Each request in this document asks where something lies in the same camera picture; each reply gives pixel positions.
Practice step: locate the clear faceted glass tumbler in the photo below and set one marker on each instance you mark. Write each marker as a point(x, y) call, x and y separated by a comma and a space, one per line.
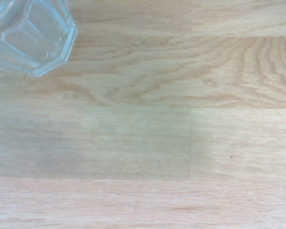
point(38, 35)

